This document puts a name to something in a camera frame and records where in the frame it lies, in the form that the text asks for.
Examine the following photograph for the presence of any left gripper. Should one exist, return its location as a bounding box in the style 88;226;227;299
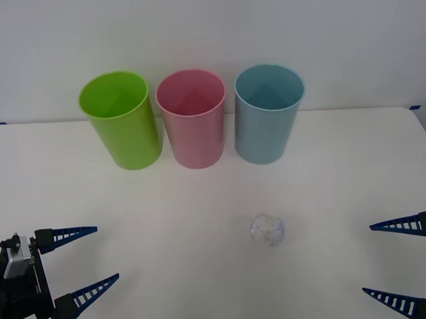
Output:
0;225;121;319

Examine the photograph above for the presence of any plastic-wrapped paper ball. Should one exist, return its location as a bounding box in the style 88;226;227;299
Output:
248;211;287;249

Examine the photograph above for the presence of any green plastic bin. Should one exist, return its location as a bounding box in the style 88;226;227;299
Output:
76;68;165;173

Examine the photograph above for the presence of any pale blue plastic bin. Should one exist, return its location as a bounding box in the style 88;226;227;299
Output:
231;62;308;166

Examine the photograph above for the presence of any pink plastic bin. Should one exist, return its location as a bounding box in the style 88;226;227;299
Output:
154;67;229;171

